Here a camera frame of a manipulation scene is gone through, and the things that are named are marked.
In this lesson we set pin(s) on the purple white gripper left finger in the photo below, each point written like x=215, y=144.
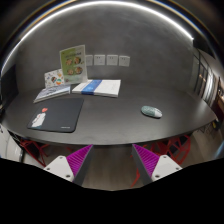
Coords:
x=73, y=167

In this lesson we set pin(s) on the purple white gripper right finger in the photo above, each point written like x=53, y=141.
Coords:
x=152, y=167

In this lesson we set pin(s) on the black mouse pad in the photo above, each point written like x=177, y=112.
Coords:
x=57, y=115

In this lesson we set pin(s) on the red chair right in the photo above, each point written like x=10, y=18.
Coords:
x=177, y=148

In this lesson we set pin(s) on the red chair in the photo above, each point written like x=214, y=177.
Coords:
x=35, y=150
x=177, y=148

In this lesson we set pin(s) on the red chair left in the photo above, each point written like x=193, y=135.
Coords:
x=35, y=150

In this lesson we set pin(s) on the white object at left edge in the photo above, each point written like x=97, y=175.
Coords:
x=9, y=149

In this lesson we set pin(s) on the grey magazine lying flat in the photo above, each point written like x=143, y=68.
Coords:
x=52, y=92

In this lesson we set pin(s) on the white blue book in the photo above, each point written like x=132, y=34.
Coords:
x=108, y=88

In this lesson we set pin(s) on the small colourful patterned card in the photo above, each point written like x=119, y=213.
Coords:
x=54, y=78

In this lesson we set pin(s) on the green upright food booklet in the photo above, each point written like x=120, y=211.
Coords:
x=73, y=64

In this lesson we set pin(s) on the glass door frame right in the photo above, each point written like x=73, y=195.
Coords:
x=203, y=78

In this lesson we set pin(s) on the white wall socket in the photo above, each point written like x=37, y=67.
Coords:
x=112, y=60
x=99, y=59
x=124, y=61
x=89, y=60

